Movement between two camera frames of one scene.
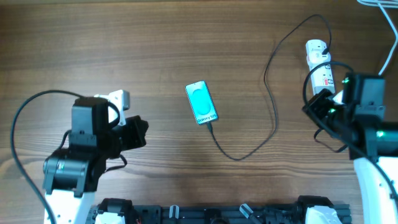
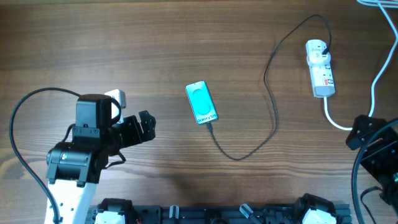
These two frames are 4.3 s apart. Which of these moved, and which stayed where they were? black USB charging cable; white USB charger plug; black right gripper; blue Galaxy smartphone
Moved: black right gripper
Stayed: blue Galaxy smartphone; white USB charger plug; black USB charging cable
